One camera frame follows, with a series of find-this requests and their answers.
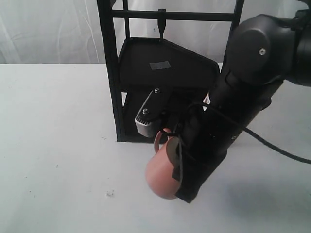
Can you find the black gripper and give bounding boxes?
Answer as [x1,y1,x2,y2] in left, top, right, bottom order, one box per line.
[160,104,234,204]

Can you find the pink ceramic mug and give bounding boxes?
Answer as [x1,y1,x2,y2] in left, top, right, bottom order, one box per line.
[145,128,180,200]

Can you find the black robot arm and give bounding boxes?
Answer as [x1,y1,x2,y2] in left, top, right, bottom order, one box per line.
[145,9,311,203]

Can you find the grey tape patch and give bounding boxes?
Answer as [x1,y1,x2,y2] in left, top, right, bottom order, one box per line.
[150,61,171,70]

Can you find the black shelf rack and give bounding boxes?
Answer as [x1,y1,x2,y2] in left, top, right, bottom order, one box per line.
[97,0,244,143]

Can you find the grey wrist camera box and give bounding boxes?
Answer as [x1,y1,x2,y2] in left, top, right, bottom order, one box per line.
[135,88,172,138]

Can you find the black cable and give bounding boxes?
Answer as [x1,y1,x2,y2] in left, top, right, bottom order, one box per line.
[242,128,311,164]

